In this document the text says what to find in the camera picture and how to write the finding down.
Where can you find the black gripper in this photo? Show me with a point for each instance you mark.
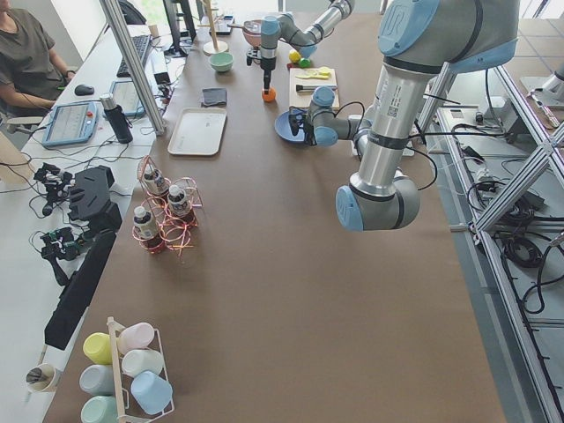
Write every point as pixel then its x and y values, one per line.
pixel 301 125
pixel 267 66

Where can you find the blue round plate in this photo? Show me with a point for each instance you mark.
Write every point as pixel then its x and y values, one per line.
pixel 282 127

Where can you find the orange mandarin fruit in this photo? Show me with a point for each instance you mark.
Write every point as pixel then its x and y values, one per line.
pixel 269 95

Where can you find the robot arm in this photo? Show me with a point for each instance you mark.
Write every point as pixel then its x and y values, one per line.
pixel 416 38
pixel 283 28

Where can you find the wooden cutting board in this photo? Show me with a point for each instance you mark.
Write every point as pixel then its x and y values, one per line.
pixel 302 100

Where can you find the steel muddler black tip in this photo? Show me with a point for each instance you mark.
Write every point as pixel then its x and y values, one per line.
pixel 312 88

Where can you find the upper yellow lemon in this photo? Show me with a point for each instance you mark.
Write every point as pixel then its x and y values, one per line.
pixel 294 56

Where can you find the green lime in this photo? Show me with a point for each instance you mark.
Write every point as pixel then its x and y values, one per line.
pixel 304 63

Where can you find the pink bowl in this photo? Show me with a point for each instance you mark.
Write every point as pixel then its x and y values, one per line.
pixel 252 32

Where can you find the mint green bowl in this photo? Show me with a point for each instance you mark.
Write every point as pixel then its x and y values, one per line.
pixel 221 62

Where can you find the yellow plastic knife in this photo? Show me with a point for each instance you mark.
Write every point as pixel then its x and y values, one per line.
pixel 322 73

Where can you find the wooden stand with round base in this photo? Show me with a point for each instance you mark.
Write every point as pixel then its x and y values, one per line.
pixel 214 46

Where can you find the grey folded cloth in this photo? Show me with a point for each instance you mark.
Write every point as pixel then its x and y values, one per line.
pixel 216 96

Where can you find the cream rabbit tray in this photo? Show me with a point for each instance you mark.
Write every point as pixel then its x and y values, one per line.
pixel 198 132

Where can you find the far teach pendant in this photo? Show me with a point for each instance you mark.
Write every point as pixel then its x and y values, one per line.
pixel 125 95

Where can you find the teach pendant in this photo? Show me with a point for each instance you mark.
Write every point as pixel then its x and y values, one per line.
pixel 125 95
pixel 71 124

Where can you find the right tea bottle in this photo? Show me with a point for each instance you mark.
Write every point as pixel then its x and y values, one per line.
pixel 179 205

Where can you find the tea bottle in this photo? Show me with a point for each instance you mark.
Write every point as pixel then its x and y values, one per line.
pixel 179 205
pixel 155 183
pixel 147 229

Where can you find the black thermos bottle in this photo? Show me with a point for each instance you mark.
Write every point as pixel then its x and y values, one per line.
pixel 116 118

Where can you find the left tea bottle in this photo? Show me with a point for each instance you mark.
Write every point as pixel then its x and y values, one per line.
pixel 155 183

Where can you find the black computer mouse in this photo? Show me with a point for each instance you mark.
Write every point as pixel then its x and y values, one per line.
pixel 83 90

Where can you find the front tea bottle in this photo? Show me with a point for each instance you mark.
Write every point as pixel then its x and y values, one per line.
pixel 147 229

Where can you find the near teach pendant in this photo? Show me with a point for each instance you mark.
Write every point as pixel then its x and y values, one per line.
pixel 71 124

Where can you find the seated person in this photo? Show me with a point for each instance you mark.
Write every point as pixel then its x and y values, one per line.
pixel 33 75

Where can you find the pink cup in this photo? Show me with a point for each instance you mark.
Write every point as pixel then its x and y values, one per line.
pixel 137 336

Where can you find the wooden cup rack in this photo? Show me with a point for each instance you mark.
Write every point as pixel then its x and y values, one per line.
pixel 128 409

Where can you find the white cup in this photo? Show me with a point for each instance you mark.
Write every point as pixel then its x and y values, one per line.
pixel 137 361

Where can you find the yellow cup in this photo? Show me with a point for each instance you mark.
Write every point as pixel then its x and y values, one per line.
pixel 97 348

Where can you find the blue cup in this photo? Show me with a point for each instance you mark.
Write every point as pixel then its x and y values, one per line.
pixel 152 392

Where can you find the grey cup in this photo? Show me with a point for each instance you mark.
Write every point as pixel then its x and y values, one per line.
pixel 98 380

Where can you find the mint green cup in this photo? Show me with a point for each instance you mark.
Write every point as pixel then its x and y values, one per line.
pixel 99 409

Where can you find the paper cup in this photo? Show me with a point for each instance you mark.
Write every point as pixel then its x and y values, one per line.
pixel 43 378

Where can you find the aluminium frame post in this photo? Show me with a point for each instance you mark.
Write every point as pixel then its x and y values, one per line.
pixel 121 33

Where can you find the copper wire bottle rack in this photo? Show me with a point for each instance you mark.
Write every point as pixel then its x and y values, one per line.
pixel 175 233

